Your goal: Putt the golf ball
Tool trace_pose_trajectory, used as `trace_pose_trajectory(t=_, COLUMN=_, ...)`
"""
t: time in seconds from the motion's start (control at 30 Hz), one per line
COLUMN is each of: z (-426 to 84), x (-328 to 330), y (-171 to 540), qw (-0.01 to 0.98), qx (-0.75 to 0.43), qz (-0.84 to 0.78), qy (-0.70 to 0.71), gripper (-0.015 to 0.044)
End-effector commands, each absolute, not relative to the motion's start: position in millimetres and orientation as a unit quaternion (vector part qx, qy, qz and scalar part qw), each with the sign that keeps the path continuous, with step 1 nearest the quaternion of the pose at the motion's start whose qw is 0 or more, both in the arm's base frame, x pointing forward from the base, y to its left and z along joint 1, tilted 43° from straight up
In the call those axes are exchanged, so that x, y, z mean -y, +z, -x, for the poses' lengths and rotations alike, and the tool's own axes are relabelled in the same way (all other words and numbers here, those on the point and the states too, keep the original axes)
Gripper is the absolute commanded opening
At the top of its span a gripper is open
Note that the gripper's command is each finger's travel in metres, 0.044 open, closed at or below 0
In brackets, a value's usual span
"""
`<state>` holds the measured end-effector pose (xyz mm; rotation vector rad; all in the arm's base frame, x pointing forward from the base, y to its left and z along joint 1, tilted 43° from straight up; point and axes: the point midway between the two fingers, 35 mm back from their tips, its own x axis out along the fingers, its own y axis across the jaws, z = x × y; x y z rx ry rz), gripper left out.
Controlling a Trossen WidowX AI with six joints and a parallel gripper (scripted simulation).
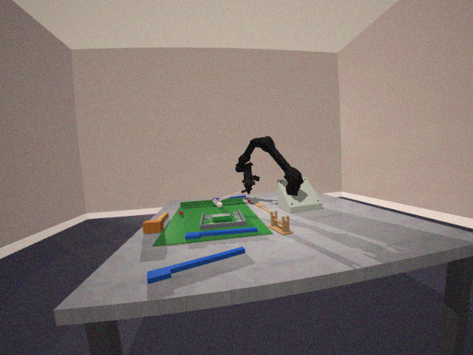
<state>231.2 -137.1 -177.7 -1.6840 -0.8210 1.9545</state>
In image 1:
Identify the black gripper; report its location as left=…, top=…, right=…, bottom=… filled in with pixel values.
left=242, top=172, right=255, bottom=194

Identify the green flat mat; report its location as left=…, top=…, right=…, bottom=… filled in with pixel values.
left=152, top=200, right=273, bottom=247

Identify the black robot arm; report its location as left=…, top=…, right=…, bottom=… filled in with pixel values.
left=235, top=136, right=304, bottom=196

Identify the orange mallet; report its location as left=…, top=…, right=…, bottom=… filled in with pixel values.
left=143, top=212, right=169, bottom=234

